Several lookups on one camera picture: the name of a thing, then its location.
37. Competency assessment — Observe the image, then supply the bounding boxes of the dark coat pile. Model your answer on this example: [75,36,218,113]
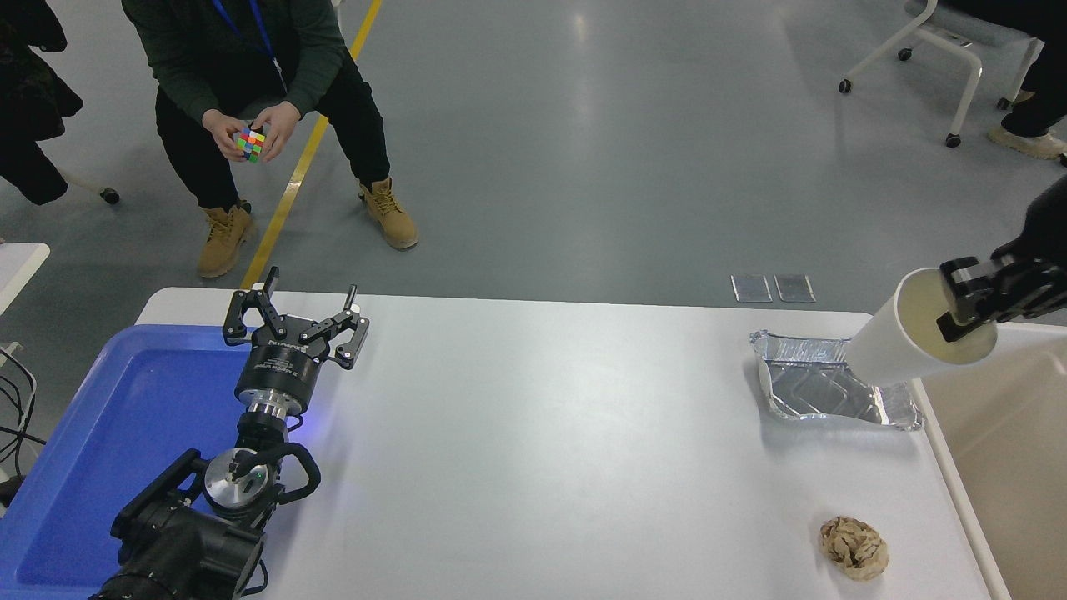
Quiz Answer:
[0,0,84,206]

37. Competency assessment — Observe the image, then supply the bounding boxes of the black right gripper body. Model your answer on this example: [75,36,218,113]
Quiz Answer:
[990,173,1067,261]

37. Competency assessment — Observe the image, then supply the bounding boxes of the person with pale shoe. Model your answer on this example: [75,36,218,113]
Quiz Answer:
[938,0,1067,165]

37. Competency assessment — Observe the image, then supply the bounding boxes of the silver foil tray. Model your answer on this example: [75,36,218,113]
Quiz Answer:
[749,330,924,432]

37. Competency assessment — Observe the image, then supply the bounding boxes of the blue plastic tray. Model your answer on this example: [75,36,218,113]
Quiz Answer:
[0,323,256,600]

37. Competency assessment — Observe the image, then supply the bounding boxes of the person on chair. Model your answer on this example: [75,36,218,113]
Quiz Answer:
[121,0,419,280]

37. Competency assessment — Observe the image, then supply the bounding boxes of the person's right hand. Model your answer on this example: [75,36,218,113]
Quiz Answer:
[203,108,248,162]

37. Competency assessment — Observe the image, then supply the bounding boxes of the large pale bin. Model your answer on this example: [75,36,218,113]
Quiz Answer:
[888,319,1067,600]

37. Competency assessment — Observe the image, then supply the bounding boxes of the crumpled tan paper ball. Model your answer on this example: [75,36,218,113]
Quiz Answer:
[819,516,889,582]

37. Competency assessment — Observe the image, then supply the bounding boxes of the white paper cup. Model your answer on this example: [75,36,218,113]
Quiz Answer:
[842,267,999,386]

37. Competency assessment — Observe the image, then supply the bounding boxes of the white side table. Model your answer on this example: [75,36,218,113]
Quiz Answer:
[0,242,51,316]

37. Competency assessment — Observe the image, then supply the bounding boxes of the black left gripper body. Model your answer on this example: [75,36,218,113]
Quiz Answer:
[233,333,323,415]

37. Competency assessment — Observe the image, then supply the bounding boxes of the black cables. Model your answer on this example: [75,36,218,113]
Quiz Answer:
[0,343,48,509]

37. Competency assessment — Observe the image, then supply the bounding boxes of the white wheeled chair under coats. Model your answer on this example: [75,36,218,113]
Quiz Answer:
[57,167,120,206]

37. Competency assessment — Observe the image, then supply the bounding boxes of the person's left hand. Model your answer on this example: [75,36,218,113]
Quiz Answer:
[250,102,302,164]

